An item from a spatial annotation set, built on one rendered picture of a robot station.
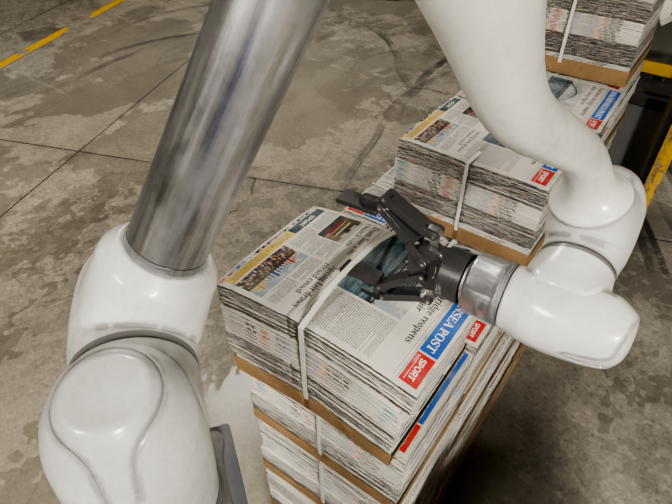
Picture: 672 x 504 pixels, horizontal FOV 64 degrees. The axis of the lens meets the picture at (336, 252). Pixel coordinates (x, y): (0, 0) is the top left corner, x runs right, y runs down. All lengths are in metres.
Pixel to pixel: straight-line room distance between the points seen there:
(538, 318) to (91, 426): 0.50
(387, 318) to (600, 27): 1.11
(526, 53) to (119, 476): 0.50
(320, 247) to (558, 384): 1.44
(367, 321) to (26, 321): 1.96
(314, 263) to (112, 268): 0.39
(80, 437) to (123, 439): 0.04
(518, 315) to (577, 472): 1.38
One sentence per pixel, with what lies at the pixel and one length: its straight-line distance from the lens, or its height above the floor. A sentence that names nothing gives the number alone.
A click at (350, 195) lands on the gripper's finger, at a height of 1.24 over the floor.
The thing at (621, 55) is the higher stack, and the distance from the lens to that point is 1.72.
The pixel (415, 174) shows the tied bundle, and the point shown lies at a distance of 1.34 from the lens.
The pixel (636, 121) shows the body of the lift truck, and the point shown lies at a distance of 2.51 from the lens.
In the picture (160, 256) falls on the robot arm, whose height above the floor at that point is 1.30.
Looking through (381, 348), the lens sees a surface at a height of 1.07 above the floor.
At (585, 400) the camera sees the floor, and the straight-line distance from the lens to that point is 2.23.
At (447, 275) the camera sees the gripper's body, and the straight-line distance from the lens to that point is 0.74.
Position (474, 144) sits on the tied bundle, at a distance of 1.33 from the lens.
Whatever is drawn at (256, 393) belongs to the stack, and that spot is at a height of 0.72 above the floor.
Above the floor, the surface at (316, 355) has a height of 1.02.
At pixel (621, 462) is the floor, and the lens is 2.14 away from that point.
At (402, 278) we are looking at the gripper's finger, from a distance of 0.82.
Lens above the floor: 1.70
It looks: 41 degrees down
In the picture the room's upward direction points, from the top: straight up
